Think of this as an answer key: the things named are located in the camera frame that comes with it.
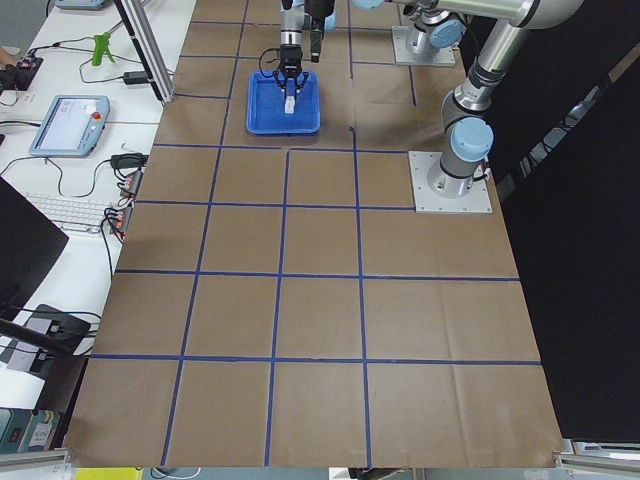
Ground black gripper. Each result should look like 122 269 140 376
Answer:
272 17 324 93
304 0 335 22

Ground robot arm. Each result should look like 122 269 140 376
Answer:
405 1 582 199
273 1 308 98

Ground blue plastic tray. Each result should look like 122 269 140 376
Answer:
246 70 321 135

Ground black power adapter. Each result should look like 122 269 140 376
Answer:
122 71 148 85

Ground teach pendant tablet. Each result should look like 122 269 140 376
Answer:
29 95 111 158

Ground brown paper table cover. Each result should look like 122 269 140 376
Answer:
65 1 562 468

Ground white keyboard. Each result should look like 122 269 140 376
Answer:
25 193 112 235

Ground black monitor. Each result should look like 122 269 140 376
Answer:
0 179 69 321

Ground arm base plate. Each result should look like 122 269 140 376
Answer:
392 26 456 67
408 151 493 214

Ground aluminium frame post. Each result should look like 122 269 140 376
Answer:
114 0 175 105

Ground green handled reacher grabber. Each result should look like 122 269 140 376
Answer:
91 32 115 67

